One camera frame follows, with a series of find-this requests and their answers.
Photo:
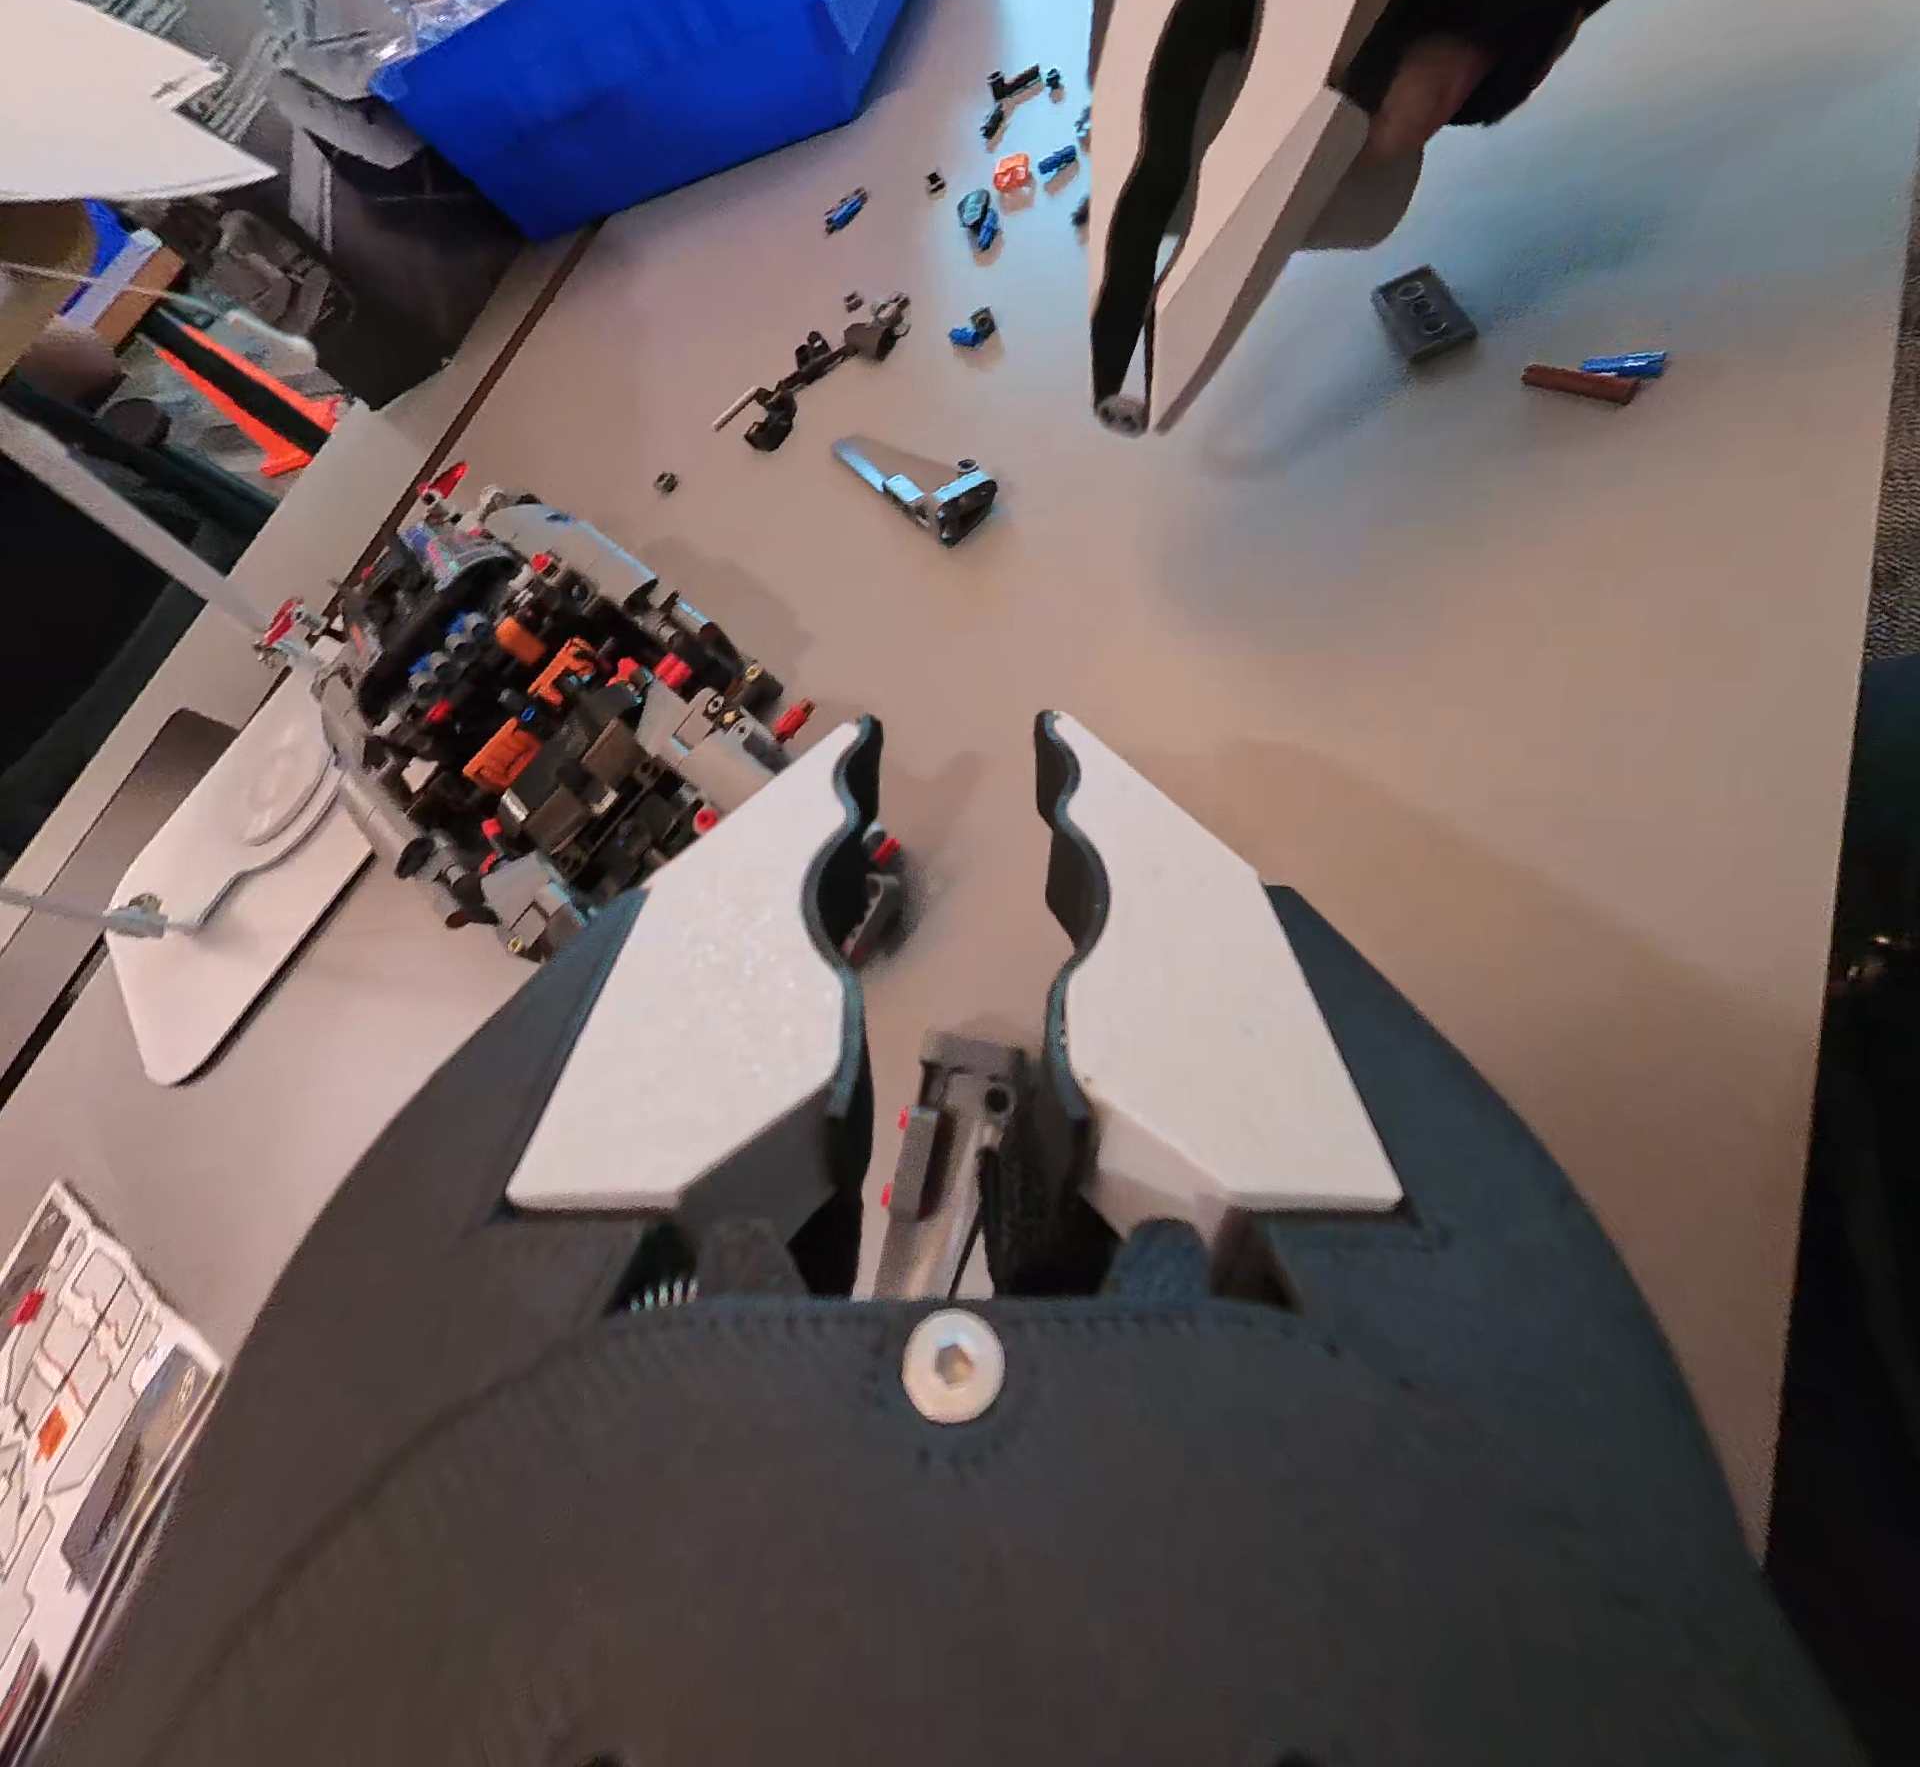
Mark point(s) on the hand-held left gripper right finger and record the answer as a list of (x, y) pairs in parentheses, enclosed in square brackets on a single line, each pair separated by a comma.
[(1230, 1047)]

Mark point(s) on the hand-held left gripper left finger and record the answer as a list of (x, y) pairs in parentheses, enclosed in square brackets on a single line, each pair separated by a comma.
[(689, 1047)]

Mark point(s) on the grey lego wing piece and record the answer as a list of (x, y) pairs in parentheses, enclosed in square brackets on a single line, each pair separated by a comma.
[(959, 1062)]

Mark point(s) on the grey lego plate with holes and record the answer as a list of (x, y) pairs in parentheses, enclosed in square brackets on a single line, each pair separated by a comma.
[(1426, 314)]

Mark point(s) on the grey black lego spaceship model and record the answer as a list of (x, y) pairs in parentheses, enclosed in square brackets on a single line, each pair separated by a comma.
[(525, 688)]

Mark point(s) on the grey lego wing dark connector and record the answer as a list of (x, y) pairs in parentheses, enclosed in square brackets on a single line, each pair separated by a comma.
[(900, 479)]

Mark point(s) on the black lego slope piece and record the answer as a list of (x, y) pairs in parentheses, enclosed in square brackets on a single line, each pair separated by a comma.
[(875, 335)]

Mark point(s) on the black lego connector piece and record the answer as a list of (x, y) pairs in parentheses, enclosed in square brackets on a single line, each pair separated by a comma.
[(810, 365)]

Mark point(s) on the black curved lego piece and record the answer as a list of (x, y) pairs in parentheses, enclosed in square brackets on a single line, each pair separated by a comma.
[(770, 431)]

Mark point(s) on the white lego bar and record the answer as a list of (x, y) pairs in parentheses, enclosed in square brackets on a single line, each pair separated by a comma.
[(732, 410)]

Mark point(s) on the lego sticker sheet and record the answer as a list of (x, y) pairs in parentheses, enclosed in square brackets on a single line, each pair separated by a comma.
[(106, 1348)]

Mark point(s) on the lego set box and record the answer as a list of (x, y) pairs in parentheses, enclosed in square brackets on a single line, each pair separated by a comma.
[(407, 283)]

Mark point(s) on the lego instruction booklet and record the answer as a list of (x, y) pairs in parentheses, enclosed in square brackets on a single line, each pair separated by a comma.
[(91, 104)]

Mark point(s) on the person's right hand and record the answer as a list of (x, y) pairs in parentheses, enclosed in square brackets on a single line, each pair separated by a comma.
[(1433, 109)]

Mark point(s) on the silver book stand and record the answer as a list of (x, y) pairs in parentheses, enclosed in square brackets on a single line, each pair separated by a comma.
[(225, 928)]

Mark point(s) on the blue storage bin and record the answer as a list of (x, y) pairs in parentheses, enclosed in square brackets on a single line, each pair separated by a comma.
[(645, 72)]

